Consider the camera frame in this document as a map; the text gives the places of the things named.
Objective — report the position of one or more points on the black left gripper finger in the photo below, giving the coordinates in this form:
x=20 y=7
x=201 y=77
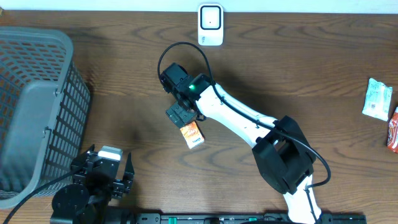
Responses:
x=129 y=170
x=82 y=158

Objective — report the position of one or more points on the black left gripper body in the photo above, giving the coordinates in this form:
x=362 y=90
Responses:
x=116 y=191

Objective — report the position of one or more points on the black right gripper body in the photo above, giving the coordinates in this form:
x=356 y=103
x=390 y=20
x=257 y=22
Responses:
x=178 y=111

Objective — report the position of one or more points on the white tissue pack orange print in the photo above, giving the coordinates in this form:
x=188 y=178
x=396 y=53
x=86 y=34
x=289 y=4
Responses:
x=192 y=135

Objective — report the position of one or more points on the mint green wipes packet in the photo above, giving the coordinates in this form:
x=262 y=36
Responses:
x=377 y=100

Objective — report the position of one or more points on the orange chocolate bar wrapper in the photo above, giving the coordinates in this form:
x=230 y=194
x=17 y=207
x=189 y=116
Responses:
x=392 y=132

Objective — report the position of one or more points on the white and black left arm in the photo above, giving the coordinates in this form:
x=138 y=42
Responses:
x=74 y=203

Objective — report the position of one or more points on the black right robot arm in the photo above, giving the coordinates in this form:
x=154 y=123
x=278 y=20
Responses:
x=281 y=152

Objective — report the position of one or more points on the white barcode scanner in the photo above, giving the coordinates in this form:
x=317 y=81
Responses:
x=210 y=24

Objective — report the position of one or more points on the dark grey plastic basket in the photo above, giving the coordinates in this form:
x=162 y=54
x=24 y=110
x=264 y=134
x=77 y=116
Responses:
x=44 y=107

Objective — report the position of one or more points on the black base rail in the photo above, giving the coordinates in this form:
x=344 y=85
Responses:
x=155 y=218

